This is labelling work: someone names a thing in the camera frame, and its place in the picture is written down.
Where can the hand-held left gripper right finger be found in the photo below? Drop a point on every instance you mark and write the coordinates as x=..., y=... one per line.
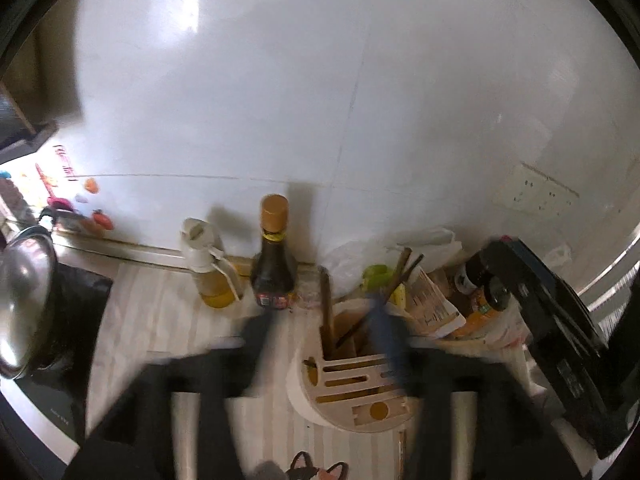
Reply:
x=395, y=350

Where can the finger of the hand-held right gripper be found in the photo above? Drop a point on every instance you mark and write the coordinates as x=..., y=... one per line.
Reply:
x=530, y=285

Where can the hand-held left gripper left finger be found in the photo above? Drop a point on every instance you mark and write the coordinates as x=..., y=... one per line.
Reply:
x=255, y=350

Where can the brown wooden chopstick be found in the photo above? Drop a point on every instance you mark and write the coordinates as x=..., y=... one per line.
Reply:
x=401, y=455
x=327, y=310
x=400, y=267
x=380, y=305

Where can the white plastic utensil holder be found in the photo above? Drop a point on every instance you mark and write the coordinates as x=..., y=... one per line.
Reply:
x=360, y=390

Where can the translucent red-print plastic bag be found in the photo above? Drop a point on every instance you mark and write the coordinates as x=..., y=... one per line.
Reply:
x=512, y=327

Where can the dark bottle orange label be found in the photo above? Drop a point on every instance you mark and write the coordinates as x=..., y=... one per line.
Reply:
x=487, y=305

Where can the dark bottle white label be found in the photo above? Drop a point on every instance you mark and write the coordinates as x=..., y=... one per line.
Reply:
x=472, y=275

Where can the brown paper packet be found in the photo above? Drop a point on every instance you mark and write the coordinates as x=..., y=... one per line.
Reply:
x=435, y=305

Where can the green packet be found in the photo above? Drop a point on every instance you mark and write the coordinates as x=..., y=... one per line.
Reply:
x=377, y=277

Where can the dark soy sauce bottle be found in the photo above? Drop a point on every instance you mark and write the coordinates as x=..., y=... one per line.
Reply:
x=272, y=260

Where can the white-top oil dispenser bottle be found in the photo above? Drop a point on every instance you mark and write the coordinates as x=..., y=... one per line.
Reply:
x=210, y=265

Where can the white plastic bag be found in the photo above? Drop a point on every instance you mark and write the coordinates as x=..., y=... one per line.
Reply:
x=360, y=255

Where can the cat print mat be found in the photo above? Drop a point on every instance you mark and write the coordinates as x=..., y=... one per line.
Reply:
x=317, y=467

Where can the black induction cooker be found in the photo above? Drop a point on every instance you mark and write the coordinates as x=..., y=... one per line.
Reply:
x=75, y=320

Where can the steel wok lid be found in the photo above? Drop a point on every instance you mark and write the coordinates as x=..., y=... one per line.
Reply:
x=25, y=305

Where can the steel range hood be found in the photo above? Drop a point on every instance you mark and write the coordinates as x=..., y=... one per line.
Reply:
x=22, y=130

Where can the white wall socket panel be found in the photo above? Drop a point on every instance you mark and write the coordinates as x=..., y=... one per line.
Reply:
x=537, y=192

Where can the colourful wall sticker sheet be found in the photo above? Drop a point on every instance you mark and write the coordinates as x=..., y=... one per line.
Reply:
x=65, y=180

